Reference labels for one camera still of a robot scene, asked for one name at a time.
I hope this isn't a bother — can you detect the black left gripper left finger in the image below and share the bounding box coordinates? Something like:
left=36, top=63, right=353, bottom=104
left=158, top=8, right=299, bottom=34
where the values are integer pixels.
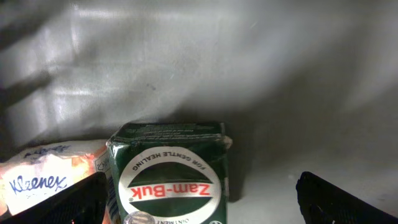
left=1, top=172, right=108, bottom=224

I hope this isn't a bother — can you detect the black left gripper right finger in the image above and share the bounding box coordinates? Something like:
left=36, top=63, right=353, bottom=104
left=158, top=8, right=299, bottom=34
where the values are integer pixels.
left=296, top=171, right=397, bottom=224

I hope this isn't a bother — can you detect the orange snack packet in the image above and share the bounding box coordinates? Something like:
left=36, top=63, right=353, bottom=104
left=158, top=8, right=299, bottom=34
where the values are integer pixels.
left=1, top=139, right=121, bottom=223

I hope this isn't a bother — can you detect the round black white container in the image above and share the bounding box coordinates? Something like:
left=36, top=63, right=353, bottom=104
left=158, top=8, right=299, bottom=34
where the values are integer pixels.
left=106, top=122, right=232, bottom=224

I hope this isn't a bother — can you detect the grey plastic shopping basket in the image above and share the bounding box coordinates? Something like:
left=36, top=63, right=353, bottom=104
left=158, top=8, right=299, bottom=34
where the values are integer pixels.
left=1, top=0, right=397, bottom=223

